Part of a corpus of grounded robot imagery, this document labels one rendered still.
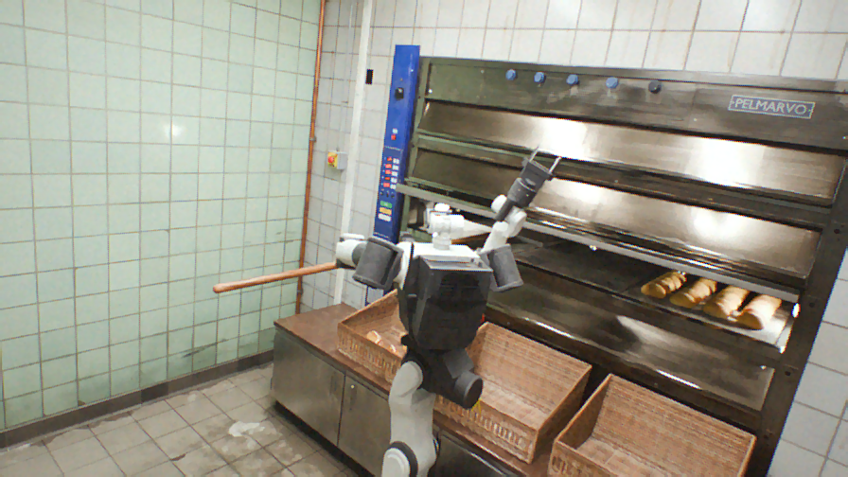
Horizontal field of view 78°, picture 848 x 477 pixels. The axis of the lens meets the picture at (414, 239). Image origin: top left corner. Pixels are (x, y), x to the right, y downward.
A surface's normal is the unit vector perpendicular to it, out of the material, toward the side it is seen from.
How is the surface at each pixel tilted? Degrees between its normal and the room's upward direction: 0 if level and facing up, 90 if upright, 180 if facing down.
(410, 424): 90
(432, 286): 90
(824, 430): 90
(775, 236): 70
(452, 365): 45
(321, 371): 90
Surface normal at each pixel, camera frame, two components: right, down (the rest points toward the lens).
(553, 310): -0.57, -0.23
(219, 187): 0.75, 0.26
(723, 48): -0.65, 0.11
